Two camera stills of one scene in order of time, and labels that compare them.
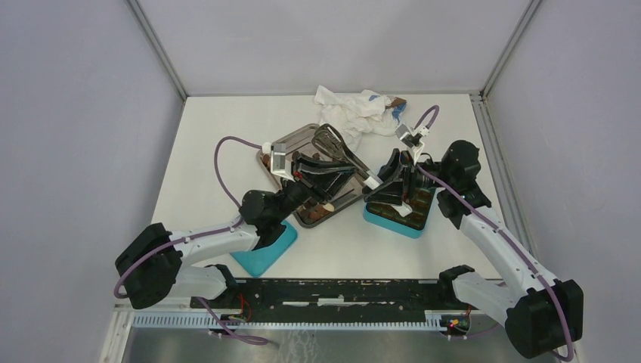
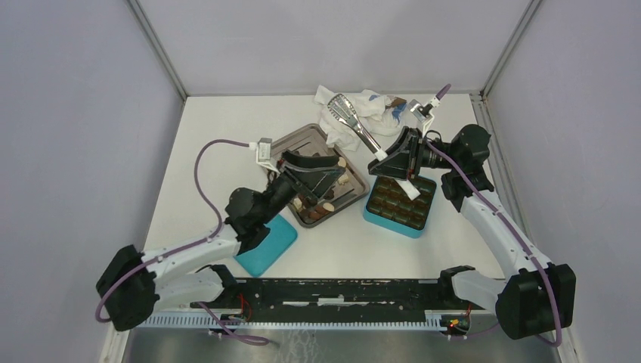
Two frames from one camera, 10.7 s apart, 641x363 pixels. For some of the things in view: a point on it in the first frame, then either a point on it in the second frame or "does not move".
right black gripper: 398,178 → 404,159
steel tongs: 326,140 → 341,106
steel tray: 317,211 does not move
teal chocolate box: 412,225 does not move
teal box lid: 259,262 does not move
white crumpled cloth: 354,114 does not move
